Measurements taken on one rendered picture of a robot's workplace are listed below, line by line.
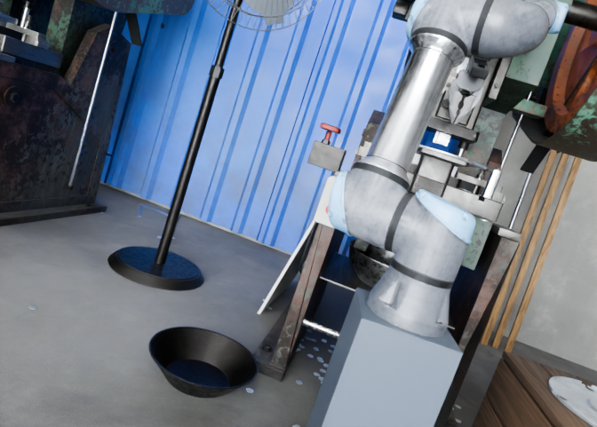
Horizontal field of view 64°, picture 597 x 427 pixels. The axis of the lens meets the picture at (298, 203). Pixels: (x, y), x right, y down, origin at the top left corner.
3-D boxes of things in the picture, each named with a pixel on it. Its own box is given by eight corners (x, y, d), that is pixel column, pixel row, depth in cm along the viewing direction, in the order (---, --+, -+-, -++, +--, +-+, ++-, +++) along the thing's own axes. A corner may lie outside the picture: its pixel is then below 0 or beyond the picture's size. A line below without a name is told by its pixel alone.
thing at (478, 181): (504, 203, 154) (515, 173, 152) (452, 186, 156) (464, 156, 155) (499, 201, 160) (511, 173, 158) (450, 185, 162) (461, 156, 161)
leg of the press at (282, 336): (282, 383, 142) (386, 87, 129) (246, 367, 143) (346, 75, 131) (323, 297, 232) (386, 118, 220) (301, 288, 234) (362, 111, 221)
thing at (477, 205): (496, 222, 143) (504, 203, 142) (354, 173, 150) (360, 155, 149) (478, 212, 173) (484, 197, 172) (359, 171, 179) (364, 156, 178)
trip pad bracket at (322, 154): (325, 209, 141) (346, 146, 139) (294, 199, 143) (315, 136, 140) (327, 208, 147) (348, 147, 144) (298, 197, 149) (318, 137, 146)
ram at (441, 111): (475, 129, 144) (513, 32, 140) (427, 114, 146) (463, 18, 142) (466, 132, 161) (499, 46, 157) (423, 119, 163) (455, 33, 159)
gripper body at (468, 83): (473, 99, 143) (489, 60, 142) (479, 96, 135) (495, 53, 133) (449, 92, 144) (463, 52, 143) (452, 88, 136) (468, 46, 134)
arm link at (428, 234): (451, 287, 80) (481, 210, 78) (378, 255, 85) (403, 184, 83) (458, 277, 91) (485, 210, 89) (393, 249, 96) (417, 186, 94)
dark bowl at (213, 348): (230, 430, 113) (239, 404, 112) (118, 380, 117) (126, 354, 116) (262, 375, 142) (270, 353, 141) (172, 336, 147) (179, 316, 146)
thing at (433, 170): (453, 208, 131) (471, 161, 129) (403, 191, 133) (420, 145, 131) (442, 201, 155) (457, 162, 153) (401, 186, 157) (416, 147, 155)
